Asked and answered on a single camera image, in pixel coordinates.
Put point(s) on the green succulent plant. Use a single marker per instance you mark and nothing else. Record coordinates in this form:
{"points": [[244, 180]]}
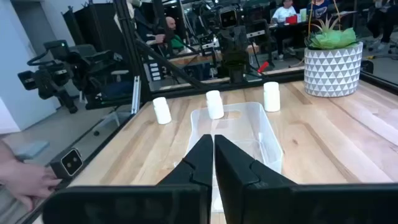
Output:
{"points": [[332, 39]]}

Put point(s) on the silver aluminium bar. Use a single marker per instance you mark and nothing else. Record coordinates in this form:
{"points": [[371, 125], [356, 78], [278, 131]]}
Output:
{"points": [[136, 93]]}

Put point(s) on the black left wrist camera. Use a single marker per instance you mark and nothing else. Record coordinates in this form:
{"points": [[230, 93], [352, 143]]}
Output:
{"points": [[228, 17]]}

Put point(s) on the person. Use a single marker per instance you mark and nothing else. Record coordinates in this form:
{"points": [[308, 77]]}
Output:
{"points": [[172, 34], [283, 14], [318, 7], [382, 18]]}

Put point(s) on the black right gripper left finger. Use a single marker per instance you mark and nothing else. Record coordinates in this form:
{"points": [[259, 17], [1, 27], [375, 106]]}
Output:
{"points": [[174, 202]]}

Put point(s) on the person's hand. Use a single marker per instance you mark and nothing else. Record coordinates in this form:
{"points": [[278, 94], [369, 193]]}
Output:
{"points": [[25, 180]]}

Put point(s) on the clear plastic basket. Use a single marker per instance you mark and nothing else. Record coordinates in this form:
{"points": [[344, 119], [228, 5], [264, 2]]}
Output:
{"points": [[242, 124]]}

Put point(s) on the black table-level camera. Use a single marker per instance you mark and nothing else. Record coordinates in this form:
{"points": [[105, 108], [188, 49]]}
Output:
{"points": [[69, 162]]}

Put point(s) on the black background robot arm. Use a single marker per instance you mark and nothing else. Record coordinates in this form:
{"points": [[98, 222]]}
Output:
{"points": [[71, 71]]}

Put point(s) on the black cabinet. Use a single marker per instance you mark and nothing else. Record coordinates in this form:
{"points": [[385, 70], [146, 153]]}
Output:
{"points": [[93, 28]]}

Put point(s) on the white pill bottle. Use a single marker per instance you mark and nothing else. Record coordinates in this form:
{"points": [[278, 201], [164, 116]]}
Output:
{"points": [[162, 112], [214, 105], [271, 98]]}

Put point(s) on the small red object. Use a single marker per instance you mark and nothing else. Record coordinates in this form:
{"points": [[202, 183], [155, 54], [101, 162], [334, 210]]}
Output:
{"points": [[263, 67]]}

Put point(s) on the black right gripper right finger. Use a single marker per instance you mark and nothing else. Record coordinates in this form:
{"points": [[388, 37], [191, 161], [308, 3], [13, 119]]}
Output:
{"points": [[267, 202]]}

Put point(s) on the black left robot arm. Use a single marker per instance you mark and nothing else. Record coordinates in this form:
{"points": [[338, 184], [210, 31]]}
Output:
{"points": [[236, 71]]}

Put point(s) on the white triangle-patterned plant pot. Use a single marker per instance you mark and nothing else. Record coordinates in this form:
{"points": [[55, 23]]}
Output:
{"points": [[332, 71]]}

